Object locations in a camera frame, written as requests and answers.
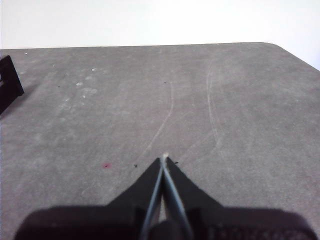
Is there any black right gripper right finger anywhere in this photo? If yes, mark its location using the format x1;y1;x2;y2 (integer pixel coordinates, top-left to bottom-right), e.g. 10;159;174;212
163;156;224;240

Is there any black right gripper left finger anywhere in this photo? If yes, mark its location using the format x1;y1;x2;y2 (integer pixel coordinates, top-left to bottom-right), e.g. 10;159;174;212
106;157;165;240

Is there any black plate rack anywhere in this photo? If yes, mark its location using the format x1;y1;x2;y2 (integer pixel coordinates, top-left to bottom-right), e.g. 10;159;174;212
0;54;25;116

